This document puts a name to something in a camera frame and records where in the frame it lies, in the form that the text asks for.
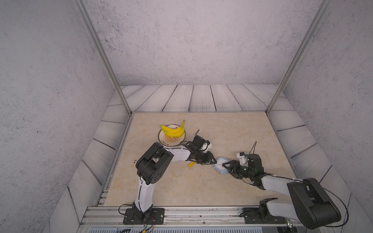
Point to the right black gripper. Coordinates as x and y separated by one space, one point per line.
234 163

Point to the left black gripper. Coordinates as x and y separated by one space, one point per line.
208 160

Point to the light blue alarm clock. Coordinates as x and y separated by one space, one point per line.
218 166

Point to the yellow handled screwdriver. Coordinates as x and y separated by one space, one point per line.
191 164

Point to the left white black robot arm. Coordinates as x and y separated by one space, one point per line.
154 162

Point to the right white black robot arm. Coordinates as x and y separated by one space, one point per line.
310 203

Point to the yellow banana bunch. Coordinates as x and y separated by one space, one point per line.
177 132

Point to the round patterned plate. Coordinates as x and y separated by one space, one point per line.
170 141

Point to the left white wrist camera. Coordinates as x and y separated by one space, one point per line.
206 146

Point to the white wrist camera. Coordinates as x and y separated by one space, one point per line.
242 157
206 146

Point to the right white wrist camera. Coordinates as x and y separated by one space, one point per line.
242 157

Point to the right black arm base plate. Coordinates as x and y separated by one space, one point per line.
261 214

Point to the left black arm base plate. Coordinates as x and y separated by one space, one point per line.
143 216

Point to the aluminium front rail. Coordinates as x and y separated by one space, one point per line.
186 219

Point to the left aluminium frame post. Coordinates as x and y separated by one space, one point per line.
80 6

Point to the aluminium frame post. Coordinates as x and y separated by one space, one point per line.
310 32
80 6

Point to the right aluminium frame post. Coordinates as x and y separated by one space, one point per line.
310 32

